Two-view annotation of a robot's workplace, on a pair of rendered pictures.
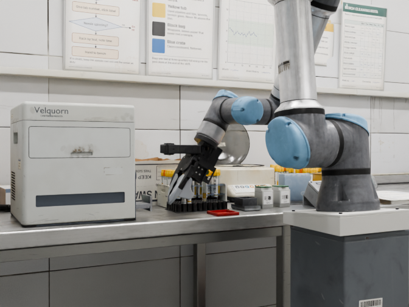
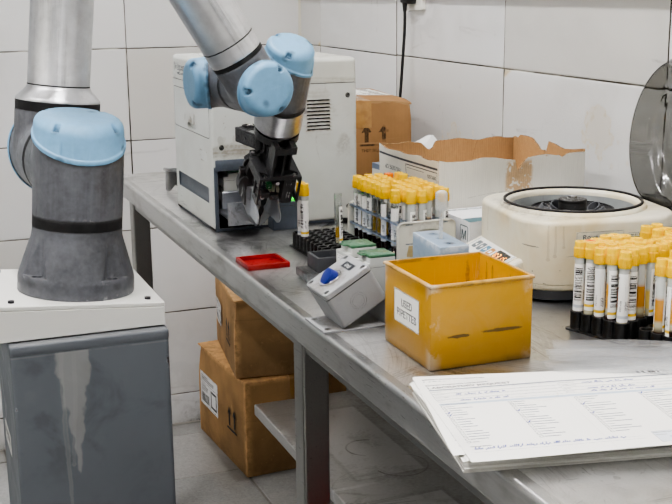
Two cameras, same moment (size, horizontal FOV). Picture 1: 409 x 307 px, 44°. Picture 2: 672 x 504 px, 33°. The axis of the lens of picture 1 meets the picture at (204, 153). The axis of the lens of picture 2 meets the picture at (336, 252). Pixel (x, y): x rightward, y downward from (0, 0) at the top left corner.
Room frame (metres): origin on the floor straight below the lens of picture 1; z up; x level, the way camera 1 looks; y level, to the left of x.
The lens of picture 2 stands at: (1.72, -1.77, 1.30)
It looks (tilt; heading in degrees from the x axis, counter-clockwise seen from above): 13 degrees down; 95
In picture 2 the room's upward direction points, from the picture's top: 1 degrees counter-clockwise
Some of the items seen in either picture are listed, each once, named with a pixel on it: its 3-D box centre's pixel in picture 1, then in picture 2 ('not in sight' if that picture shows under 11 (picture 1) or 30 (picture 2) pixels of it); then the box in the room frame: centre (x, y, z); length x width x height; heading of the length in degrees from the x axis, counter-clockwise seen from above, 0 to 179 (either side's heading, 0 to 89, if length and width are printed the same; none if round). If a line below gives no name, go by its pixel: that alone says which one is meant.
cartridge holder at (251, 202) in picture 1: (245, 203); (329, 265); (1.56, -0.13, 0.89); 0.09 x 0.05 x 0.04; 24
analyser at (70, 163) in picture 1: (75, 161); (264, 135); (1.39, 0.35, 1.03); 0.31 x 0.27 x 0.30; 117
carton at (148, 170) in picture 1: (141, 179); (478, 187); (1.79, 0.22, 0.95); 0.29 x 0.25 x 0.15; 27
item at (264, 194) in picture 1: (263, 197); (356, 265); (1.60, -0.19, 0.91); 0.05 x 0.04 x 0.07; 27
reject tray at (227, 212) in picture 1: (223, 212); (262, 261); (1.44, -0.05, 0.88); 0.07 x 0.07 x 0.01; 27
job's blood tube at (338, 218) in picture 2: (204, 191); (338, 224); (1.56, 0.00, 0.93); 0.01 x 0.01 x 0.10
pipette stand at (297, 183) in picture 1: (294, 188); (439, 275); (1.72, -0.30, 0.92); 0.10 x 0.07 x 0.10; 112
